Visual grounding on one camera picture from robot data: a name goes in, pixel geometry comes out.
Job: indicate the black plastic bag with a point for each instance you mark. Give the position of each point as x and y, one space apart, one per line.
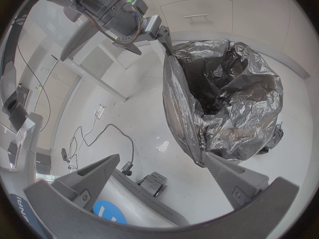
236 113

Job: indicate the beige cabinet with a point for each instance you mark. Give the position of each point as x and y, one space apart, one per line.
249 9

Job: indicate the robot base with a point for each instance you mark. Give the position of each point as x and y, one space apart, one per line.
139 208

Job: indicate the grey chair with white legs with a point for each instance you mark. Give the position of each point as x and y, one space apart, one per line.
99 80

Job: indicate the crumpled black plastic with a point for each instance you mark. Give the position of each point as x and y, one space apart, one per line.
276 136

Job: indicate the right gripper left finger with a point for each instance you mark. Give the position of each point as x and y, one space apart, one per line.
87 180

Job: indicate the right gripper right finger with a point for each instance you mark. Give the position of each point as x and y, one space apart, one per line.
236 183

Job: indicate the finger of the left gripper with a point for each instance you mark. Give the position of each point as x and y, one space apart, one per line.
127 46
164 38

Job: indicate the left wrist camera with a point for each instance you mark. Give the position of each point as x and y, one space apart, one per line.
138 7

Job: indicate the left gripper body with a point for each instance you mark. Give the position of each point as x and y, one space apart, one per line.
117 24

